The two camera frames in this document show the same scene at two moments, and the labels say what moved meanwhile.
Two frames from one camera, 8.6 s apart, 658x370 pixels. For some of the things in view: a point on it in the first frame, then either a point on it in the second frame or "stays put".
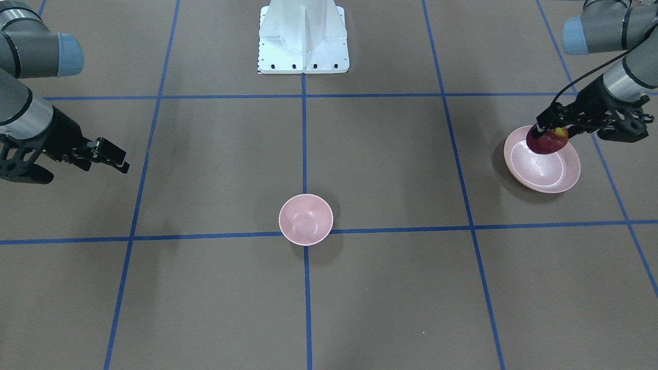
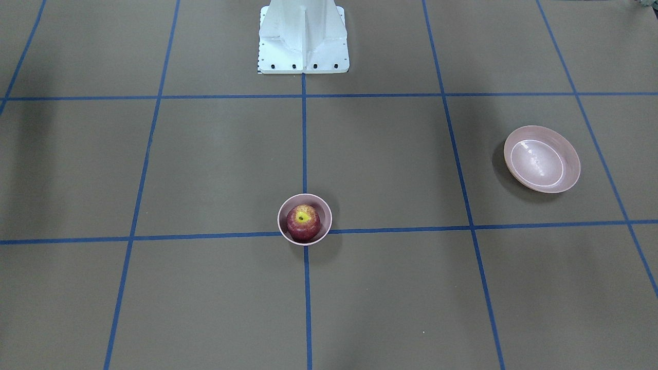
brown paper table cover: x=436 y=258 stays put
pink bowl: x=306 y=219 stays put
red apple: x=551 y=142 -> x=304 y=223
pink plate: x=553 y=172 stays put
